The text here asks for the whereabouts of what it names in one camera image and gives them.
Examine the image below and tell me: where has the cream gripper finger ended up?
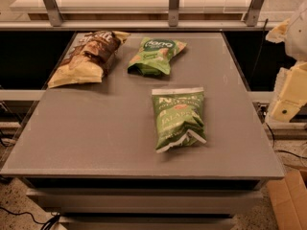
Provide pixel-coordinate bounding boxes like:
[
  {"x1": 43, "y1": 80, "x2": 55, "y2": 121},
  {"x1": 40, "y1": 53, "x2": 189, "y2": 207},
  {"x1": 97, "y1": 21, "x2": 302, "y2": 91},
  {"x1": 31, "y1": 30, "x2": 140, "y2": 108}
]
[
  {"x1": 269, "y1": 61, "x2": 307, "y2": 122},
  {"x1": 266, "y1": 18, "x2": 290, "y2": 43}
]

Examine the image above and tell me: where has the green jalapeno chip bag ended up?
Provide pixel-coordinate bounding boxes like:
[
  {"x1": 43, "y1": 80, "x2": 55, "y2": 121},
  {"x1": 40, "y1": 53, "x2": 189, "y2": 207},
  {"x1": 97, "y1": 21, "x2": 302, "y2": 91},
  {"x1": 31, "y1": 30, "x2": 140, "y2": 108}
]
[{"x1": 152, "y1": 87, "x2": 206, "y2": 153}]

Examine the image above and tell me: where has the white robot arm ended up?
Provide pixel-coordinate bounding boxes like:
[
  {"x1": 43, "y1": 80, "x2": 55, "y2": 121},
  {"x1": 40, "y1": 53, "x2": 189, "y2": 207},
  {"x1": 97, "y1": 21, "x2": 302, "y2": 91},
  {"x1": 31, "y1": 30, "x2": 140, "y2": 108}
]
[{"x1": 266, "y1": 1, "x2": 307, "y2": 122}]

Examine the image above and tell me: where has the green rice chip bag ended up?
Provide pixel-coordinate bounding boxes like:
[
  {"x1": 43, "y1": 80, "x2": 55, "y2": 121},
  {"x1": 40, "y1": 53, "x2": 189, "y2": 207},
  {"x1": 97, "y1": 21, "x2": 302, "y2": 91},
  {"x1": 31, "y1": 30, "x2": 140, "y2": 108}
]
[{"x1": 128, "y1": 37, "x2": 187, "y2": 76}]

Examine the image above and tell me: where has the brown and yellow chip bag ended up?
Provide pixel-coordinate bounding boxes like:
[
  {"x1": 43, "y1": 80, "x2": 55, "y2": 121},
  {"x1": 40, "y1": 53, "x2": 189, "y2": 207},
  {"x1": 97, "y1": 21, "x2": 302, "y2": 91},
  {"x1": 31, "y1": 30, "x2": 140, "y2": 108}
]
[{"x1": 48, "y1": 31, "x2": 130, "y2": 88}]

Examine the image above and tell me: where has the cardboard box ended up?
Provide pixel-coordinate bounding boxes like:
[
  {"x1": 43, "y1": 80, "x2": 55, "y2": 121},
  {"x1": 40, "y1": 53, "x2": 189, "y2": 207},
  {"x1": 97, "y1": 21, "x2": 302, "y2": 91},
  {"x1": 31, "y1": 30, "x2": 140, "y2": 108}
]
[{"x1": 267, "y1": 170, "x2": 307, "y2": 230}]

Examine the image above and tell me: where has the grey drawer cabinet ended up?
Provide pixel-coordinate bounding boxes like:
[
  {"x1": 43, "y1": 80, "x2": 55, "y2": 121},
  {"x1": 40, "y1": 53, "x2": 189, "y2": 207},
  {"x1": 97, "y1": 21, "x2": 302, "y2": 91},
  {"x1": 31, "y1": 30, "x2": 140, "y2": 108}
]
[{"x1": 27, "y1": 188, "x2": 262, "y2": 220}]

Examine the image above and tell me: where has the black cable right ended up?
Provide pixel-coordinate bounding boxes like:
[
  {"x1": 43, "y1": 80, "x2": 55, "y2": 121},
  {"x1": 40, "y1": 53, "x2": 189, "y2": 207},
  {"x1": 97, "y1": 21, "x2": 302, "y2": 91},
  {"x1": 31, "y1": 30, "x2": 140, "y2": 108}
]
[{"x1": 249, "y1": 18, "x2": 307, "y2": 161}]

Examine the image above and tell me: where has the metal frame rail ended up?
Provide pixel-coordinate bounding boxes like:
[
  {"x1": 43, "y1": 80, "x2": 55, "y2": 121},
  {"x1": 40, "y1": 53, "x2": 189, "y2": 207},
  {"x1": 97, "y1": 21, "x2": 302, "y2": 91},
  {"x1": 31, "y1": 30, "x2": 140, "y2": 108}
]
[{"x1": 0, "y1": 0, "x2": 279, "y2": 31}]

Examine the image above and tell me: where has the black floor cable left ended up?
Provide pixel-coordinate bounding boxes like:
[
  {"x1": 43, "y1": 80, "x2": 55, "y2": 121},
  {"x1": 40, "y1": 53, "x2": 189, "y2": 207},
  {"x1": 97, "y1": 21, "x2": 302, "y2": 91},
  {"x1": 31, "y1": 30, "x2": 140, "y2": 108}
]
[{"x1": 0, "y1": 205, "x2": 61, "y2": 230}]

